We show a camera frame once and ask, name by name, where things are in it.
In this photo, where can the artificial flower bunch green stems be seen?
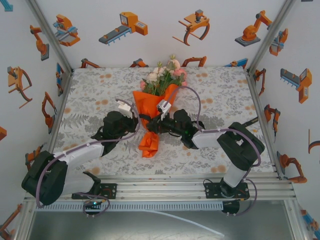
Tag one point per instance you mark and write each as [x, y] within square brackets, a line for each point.
[162, 75]

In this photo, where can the small black controller box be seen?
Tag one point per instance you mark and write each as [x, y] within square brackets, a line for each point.
[92, 206]
[230, 207]

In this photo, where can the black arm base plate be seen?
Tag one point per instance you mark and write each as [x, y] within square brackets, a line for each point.
[212, 191]
[110, 191]

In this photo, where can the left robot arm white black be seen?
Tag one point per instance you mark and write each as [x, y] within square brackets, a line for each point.
[85, 153]

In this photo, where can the aluminium table edge rail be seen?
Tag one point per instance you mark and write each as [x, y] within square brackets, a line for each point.
[160, 192]

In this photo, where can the orange wrapping paper sheet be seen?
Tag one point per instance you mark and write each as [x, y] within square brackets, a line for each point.
[147, 105]

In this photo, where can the leaf print tablecloth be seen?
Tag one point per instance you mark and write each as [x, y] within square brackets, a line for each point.
[100, 87]

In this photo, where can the aluminium frame post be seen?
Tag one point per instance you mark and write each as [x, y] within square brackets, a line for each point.
[47, 32]
[270, 35]

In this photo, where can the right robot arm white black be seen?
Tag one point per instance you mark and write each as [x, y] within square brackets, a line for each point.
[240, 147]

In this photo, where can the white plastic tube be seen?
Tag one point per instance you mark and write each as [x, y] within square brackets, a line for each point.
[190, 222]

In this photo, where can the aluminium side rail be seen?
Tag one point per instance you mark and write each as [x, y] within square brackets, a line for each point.
[60, 107]
[261, 112]

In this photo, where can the aluminium frame leg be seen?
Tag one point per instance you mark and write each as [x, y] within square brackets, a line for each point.
[23, 222]
[296, 222]

